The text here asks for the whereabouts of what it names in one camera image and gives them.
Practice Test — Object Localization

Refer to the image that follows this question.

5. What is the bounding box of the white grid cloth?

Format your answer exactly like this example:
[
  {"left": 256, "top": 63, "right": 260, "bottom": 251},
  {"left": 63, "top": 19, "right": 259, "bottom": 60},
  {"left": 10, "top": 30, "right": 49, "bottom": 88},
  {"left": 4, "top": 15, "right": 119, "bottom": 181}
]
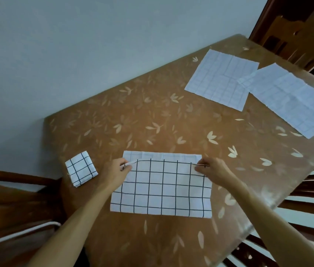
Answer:
[
  {"left": 237, "top": 63, "right": 314, "bottom": 139},
  {"left": 184, "top": 49, "right": 260, "bottom": 112}
]

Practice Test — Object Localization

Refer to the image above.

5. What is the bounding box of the wooden chair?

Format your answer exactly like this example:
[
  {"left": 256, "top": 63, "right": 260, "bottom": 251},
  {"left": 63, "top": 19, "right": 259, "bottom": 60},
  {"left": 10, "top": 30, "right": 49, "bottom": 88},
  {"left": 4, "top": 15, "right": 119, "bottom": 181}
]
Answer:
[
  {"left": 224, "top": 160, "right": 314, "bottom": 267},
  {"left": 260, "top": 15, "right": 314, "bottom": 72},
  {"left": 0, "top": 167, "right": 68, "bottom": 267}
]

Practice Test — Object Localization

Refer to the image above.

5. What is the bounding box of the white black-grid cloth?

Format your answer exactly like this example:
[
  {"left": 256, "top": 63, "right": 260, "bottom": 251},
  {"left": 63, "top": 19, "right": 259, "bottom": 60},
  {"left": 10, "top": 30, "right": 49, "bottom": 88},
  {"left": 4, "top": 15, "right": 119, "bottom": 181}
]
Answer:
[
  {"left": 110, "top": 151, "right": 212, "bottom": 219},
  {"left": 65, "top": 151, "right": 98, "bottom": 188}
]

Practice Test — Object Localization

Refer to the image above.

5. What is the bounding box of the white cable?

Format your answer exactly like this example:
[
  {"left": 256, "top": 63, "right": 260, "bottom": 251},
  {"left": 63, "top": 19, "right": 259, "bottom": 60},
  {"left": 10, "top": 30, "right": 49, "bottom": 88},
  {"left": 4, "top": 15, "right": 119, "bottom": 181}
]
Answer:
[{"left": 0, "top": 221, "right": 62, "bottom": 251}]

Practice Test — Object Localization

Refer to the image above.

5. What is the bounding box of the folded white black-grid cloth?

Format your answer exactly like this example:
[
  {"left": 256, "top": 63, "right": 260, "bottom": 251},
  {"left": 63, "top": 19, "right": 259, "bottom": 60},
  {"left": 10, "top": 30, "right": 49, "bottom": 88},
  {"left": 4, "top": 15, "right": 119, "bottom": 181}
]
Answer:
[{"left": 65, "top": 151, "right": 98, "bottom": 188}]

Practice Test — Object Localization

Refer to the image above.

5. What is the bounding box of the person's right hand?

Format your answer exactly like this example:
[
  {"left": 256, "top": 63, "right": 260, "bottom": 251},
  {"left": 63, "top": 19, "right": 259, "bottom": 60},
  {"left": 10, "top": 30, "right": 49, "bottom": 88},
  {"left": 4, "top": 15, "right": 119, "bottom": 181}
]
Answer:
[{"left": 194, "top": 157, "right": 237, "bottom": 188}]

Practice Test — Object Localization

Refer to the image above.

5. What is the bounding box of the person's left forearm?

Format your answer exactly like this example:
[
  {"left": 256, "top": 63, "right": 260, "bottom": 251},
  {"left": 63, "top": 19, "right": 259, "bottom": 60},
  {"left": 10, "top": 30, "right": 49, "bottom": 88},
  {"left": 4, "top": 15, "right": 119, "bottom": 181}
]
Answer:
[{"left": 26, "top": 183, "right": 116, "bottom": 267}]

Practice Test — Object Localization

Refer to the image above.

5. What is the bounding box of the person's left hand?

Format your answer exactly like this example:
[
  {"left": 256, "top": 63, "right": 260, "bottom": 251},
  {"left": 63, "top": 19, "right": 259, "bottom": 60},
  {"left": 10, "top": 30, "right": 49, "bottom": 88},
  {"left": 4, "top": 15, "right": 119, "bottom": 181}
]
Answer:
[{"left": 100, "top": 157, "right": 133, "bottom": 192}]

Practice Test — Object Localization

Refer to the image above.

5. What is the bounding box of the person's right forearm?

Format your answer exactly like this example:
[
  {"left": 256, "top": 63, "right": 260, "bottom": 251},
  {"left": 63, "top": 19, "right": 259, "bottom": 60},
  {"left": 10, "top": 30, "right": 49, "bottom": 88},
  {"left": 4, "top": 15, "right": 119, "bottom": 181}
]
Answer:
[{"left": 223, "top": 178, "right": 314, "bottom": 267}]

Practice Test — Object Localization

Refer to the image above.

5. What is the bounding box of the brown leaf-print table cover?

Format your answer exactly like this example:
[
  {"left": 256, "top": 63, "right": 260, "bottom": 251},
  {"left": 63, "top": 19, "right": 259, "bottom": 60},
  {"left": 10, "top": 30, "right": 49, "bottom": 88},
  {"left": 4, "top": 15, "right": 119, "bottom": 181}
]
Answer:
[{"left": 44, "top": 34, "right": 314, "bottom": 267}]

